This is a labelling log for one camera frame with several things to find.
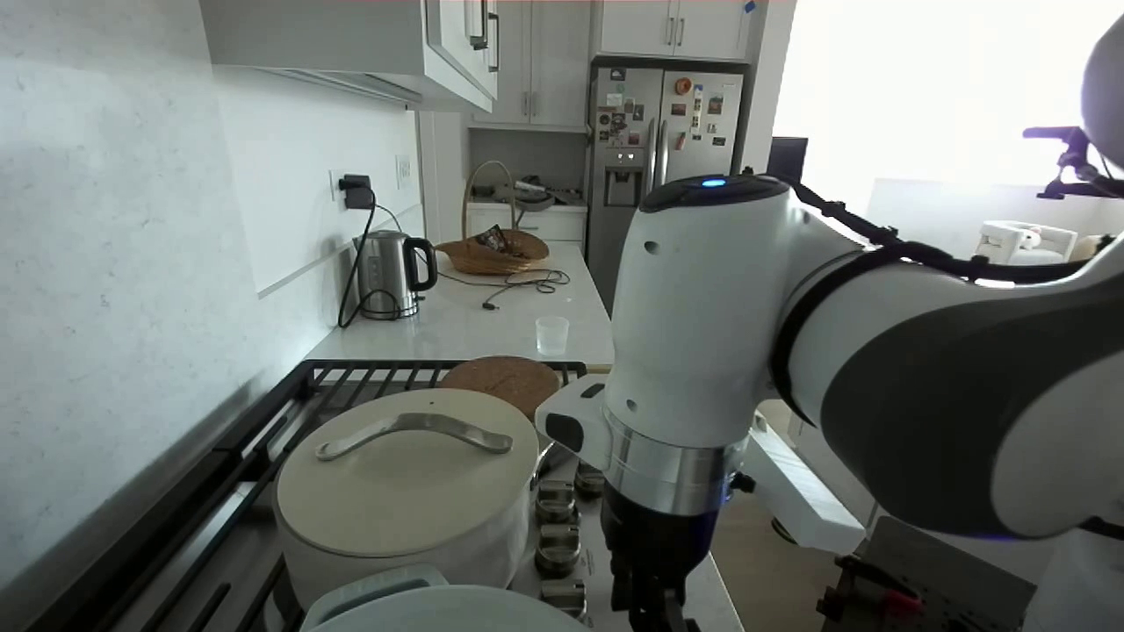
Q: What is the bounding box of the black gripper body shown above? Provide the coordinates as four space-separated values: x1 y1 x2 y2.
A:
596 487 720 632

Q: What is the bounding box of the silver stove knob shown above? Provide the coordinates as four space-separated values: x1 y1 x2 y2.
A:
532 523 583 575
532 482 583 528

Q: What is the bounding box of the black gas stove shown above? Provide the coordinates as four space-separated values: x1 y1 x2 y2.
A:
0 353 751 632

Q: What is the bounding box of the large white pot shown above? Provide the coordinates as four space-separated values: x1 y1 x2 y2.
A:
273 383 554 608

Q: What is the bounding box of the small white pot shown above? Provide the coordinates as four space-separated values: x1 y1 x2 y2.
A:
295 566 591 632

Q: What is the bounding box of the orange and black clamp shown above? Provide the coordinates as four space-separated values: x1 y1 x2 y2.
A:
816 550 930 632

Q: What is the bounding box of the round brown wooden trivet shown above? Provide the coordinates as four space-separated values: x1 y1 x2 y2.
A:
436 353 565 421

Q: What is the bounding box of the clear drinking glass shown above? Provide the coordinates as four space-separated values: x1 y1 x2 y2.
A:
532 312 576 360

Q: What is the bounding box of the steel electric kettle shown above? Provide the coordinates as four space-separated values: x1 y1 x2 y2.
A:
353 229 444 324

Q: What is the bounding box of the small black box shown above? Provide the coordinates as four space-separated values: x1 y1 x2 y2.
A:
766 134 810 185

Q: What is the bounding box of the steel refrigerator with magnets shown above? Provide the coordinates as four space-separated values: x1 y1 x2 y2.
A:
583 57 751 315

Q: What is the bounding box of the white cabinet above refrigerator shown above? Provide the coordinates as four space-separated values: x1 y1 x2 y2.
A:
591 0 766 67

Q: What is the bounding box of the white pot lid with handle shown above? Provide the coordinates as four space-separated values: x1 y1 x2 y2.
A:
273 383 545 561

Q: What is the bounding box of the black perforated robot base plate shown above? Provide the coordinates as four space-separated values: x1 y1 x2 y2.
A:
848 513 1056 632

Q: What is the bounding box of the loose dark cable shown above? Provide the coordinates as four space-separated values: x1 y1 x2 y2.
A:
477 262 574 315

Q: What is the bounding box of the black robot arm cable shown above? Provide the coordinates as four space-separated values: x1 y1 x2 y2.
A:
786 179 1109 288

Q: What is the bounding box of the black kettle power cord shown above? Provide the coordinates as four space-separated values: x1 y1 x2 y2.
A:
335 205 409 335

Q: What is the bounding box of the black wall plug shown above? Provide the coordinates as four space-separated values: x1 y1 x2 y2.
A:
335 173 380 213

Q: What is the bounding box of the white wall cabinet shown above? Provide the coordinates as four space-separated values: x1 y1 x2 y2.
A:
197 0 507 116

